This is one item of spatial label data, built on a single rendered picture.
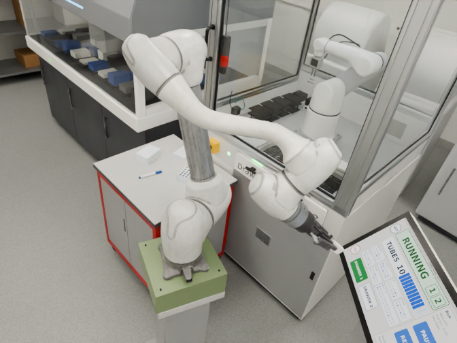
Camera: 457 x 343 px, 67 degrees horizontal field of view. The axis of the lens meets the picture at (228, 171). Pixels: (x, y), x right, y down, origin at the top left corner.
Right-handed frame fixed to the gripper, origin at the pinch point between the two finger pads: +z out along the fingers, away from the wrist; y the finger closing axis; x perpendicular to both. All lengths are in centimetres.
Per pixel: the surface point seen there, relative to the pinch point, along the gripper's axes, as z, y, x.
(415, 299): 17.1, -19.5, -11.6
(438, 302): 17.2, -23.2, -16.9
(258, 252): 43, 67, 65
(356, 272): 16.9, -0.7, 2.2
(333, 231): 31.0, 35.8, 9.4
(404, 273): 17.2, -10.2, -12.7
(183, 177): -26, 76, 58
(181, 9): -79, 136, 3
